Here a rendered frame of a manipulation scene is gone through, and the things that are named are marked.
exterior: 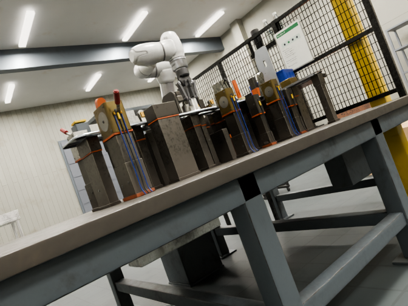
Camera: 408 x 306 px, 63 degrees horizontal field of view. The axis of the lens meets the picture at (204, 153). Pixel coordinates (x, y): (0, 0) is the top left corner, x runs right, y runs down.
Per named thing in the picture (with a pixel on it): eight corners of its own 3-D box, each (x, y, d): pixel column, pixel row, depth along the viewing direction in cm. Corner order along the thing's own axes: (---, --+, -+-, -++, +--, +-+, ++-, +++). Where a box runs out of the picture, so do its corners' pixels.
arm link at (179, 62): (166, 64, 180) (169, 74, 180) (175, 56, 173) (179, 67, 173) (178, 63, 186) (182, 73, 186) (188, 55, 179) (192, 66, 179)
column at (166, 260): (168, 283, 245) (138, 198, 247) (200, 264, 264) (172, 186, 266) (190, 287, 220) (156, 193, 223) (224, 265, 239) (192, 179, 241)
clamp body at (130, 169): (141, 197, 115) (105, 99, 117) (123, 203, 126) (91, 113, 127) (160, 189, 121) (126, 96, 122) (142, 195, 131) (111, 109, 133)
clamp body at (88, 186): (99, 210, 145) (71, 132, 146) (90, 214, 154) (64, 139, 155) (115, 205, 150) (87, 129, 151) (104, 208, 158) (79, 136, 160)
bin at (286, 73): (289, 86, 229) (282, 68, 229) (254, 103, 249) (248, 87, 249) (299, 85, 241) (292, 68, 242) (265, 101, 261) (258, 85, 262)
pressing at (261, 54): (282, 91, 221) (264, 44, 222) (269, 98, 230) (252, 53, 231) (283, 91, 222) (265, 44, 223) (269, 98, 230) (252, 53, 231)
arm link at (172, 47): (182, 62, 187) (161, 66, 181) (172, 36, 187) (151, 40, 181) (189, 53, 177) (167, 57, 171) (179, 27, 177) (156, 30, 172)
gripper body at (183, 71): (183, 72, 185) (188, 87, 185) (170, 73, 179) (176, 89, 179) (190, 66, 179) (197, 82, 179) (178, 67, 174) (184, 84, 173)
